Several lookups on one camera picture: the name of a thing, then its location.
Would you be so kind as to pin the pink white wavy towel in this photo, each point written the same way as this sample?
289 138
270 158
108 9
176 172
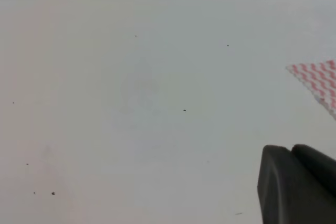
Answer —
319 79

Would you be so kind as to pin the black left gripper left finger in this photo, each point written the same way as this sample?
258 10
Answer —
288 193

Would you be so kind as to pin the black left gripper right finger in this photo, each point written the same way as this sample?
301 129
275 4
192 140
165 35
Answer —
318 164

